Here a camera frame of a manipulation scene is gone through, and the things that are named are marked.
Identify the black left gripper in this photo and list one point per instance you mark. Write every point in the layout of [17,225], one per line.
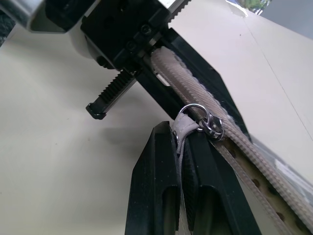
[115,31]

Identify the beige zippered grid pouch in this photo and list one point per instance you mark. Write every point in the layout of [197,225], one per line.
[195,93]

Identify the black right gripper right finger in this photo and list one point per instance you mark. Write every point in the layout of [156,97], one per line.
[220,195]

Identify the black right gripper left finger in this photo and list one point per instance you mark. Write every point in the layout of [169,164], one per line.
[151,186]

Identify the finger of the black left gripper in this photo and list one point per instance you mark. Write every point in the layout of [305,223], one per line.
[210,80]

